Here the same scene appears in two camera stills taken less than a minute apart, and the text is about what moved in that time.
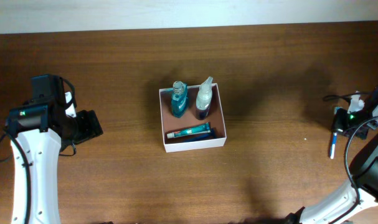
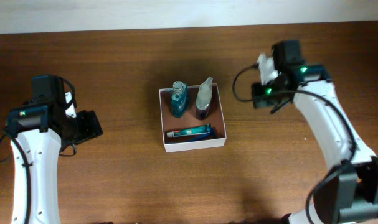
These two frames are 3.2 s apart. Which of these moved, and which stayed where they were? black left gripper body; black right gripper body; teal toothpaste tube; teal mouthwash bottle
Moved: black right gripper body
Stayed: teal mouthwash bottle; teal toothpaste tube; black left gripper body
